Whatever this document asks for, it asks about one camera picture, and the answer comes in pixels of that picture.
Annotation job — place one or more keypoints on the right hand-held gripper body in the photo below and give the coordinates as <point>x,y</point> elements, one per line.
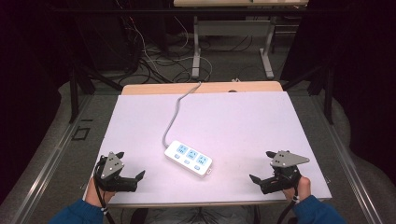
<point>285,174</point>

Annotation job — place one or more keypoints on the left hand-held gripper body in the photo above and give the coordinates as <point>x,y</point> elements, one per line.
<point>109,168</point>

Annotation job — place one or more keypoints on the white power strip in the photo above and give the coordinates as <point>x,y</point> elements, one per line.
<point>188,158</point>

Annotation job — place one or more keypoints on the person's right hand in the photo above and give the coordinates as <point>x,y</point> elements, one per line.
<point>304,187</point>

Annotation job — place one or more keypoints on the person's left hand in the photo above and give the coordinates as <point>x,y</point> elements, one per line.
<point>92,194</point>

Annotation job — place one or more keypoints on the white table mat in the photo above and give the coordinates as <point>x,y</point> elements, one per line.
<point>243,130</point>

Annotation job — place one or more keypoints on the person's legs grey trousers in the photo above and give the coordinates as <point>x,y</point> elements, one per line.
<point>193,216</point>

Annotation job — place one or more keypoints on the wooden table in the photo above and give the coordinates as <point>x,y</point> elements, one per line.
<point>149,88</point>

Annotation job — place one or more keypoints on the black metal stand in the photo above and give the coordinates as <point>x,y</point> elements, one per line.
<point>74,93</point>
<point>328,93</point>

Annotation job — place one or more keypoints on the black floor outlet frame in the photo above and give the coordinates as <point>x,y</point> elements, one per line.
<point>80,133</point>

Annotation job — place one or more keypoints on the aluminium floor rail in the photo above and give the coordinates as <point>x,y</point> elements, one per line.
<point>345,161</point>
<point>46,169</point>

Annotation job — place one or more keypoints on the white metal-frame desk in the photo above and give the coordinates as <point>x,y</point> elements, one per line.
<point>233,28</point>

